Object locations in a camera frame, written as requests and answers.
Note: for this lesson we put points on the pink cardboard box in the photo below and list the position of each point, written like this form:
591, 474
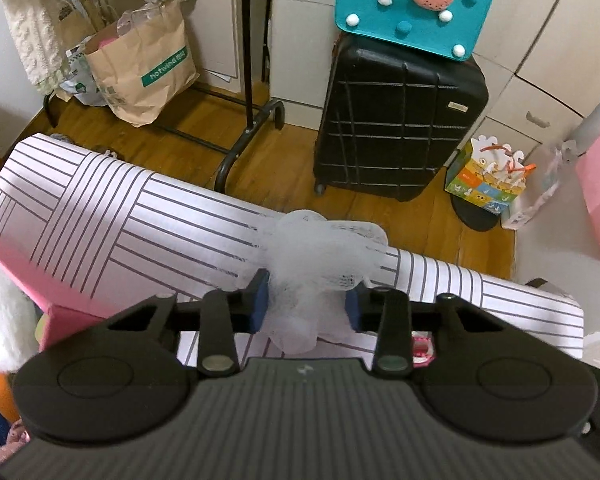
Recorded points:
60, 305

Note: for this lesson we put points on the brown paper bag green label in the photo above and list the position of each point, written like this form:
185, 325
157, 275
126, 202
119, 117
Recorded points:
145, 70

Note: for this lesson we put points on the white green plastic bag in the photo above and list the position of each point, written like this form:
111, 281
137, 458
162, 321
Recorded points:
82, 85

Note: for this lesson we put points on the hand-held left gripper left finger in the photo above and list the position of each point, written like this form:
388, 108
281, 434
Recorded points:
257, 305

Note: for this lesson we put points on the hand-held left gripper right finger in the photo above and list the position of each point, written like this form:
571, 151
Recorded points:
354, 310

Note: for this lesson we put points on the teal felt tote bag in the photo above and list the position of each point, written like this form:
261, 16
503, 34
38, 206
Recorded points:
380, 15

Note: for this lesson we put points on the clear plastic bag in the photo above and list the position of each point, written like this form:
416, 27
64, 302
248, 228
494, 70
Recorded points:
540, 195

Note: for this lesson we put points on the black hard-shell suitcase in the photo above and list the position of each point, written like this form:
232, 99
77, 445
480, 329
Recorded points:
395, 125

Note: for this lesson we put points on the orange makeup sponge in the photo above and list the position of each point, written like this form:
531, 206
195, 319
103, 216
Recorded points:
2, 397

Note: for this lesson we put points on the black metal clothes rack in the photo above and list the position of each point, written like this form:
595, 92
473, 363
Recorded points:
246, 60

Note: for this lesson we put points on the black round stand base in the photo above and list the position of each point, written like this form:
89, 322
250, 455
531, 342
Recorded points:
475, 220

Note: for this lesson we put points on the striped white tablecloth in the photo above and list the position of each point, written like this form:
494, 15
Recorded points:
130, 220

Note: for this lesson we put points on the colorful paper gift bag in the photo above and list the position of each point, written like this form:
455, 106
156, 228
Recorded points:
480, 185

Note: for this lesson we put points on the white brown plush toy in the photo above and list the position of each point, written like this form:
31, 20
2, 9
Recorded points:
0, 320

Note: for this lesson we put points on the pink floral fabric cloth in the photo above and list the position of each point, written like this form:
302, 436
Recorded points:
12, 440

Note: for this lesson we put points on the white mesh bath pouf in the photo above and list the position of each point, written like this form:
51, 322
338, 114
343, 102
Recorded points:
310, 260

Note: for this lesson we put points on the cream wardrobe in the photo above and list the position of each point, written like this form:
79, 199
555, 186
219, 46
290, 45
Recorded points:
300, 35

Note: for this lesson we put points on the plain kraft paper bag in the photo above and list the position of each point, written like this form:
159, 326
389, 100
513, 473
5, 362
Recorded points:
75, 5

